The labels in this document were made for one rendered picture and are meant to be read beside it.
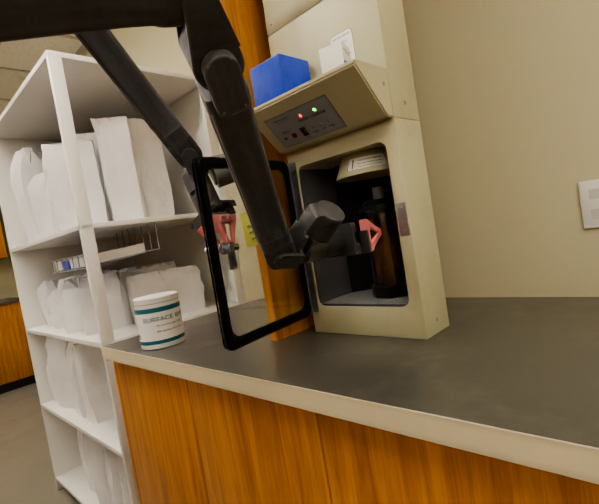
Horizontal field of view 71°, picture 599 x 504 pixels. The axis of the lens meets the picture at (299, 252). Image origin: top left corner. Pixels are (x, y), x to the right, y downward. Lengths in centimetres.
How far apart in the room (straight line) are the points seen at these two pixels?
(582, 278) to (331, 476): 79
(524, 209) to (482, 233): 13
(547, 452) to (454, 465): 15
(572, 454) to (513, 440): 6
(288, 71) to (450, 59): 54
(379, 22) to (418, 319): 62
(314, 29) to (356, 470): 92
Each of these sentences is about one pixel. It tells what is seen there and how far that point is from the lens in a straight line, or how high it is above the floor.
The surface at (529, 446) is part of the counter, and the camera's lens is 59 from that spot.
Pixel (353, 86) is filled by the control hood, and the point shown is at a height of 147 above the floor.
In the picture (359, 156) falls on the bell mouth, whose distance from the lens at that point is 100.
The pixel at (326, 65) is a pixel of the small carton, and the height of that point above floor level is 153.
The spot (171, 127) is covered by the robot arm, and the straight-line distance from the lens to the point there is 95.
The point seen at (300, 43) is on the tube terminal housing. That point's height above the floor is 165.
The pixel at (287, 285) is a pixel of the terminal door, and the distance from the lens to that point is 102.
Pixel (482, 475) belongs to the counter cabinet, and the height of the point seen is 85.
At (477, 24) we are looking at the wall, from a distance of 136.
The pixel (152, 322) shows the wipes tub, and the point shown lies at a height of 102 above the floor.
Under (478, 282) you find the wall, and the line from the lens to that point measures 134.
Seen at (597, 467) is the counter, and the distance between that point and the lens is 58.
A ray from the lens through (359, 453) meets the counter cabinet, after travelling 78.
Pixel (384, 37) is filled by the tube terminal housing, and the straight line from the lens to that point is 98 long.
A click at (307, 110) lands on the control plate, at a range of 96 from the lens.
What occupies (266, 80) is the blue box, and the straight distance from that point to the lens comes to 102.
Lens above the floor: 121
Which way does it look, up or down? 3 degrees down
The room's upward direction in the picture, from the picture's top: 9 degrees counter-clockwise
